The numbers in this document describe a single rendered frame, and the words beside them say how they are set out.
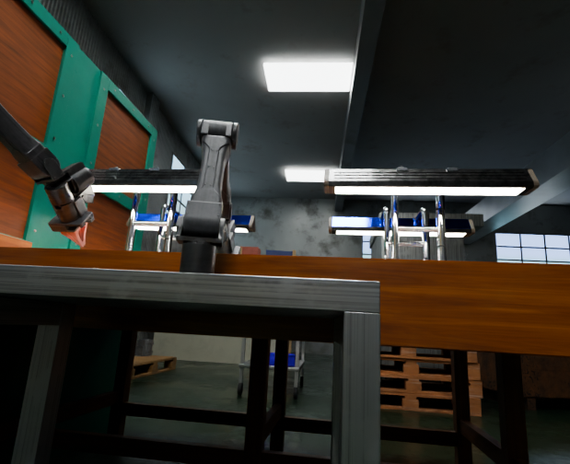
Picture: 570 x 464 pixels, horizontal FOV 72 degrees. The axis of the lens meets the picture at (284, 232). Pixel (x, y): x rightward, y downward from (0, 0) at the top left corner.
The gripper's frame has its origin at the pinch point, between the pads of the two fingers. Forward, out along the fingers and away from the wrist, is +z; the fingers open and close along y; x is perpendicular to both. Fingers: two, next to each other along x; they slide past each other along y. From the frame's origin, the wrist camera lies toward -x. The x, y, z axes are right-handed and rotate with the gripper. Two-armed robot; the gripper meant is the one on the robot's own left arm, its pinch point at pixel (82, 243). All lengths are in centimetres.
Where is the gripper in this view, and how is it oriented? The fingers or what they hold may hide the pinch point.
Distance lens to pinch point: 131.0
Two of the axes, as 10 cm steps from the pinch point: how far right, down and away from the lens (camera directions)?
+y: -9.9, -0.2, 1.5
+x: -1.3, 5.8, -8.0
